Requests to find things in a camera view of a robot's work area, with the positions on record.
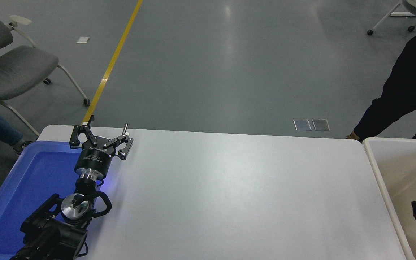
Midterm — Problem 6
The standing person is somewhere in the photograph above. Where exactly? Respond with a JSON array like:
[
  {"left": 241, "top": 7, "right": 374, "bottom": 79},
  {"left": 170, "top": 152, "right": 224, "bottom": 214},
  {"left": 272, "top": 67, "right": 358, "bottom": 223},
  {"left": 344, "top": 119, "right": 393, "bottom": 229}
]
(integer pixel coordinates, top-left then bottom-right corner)
[{"left": 346, "top": 20, "right": 416, "bottom": 142}]

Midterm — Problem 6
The large pale bin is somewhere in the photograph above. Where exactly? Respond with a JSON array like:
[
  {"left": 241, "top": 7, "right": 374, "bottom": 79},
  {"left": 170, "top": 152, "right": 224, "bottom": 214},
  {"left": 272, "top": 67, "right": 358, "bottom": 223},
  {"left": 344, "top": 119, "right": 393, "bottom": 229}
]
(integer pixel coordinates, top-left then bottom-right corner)
[{"left": 363, "top": 137, "right": 416, "bottom": 260}]

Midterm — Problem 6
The white-legged castor chair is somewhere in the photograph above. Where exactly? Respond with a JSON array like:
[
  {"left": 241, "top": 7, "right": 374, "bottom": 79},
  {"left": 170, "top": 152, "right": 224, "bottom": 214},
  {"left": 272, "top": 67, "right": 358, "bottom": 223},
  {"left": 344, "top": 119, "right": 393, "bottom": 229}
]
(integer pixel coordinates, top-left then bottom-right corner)
[{"left": 367, "top": 0, "right": 416, "bottom": 36}]

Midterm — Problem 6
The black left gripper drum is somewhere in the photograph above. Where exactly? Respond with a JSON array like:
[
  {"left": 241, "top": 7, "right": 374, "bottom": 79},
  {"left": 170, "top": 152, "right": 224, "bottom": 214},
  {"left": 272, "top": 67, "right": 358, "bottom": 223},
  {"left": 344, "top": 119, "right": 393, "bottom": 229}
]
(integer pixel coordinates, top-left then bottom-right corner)
[{"left": 74, "top": 136, "right": 116, "bottom": 179}]

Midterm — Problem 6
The seated person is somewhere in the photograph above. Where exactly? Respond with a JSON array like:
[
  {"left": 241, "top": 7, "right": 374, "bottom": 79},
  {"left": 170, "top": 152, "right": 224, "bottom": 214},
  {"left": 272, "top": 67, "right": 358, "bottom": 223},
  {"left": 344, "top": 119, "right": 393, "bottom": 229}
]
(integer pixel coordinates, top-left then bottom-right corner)
[{"left": 0, "top": 97, "right": 34, "bottom": 155}]

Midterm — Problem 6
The grey padded chair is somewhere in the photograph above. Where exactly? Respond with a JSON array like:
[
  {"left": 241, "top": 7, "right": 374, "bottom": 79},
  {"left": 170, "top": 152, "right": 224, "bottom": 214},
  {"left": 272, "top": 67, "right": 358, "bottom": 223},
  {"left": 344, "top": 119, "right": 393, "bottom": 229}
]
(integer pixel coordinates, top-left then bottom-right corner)
[{"left": 0, "top": 0, "right": 91, "bottom": 137}]

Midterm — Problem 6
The blue plastic tray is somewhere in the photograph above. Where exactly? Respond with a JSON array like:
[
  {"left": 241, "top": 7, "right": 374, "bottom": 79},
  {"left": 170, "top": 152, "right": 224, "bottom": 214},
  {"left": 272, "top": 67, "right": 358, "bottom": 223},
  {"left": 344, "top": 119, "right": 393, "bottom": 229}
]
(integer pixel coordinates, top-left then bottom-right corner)
[{"left": 0, "top": 140, "right": 104, "bottom": 260}]

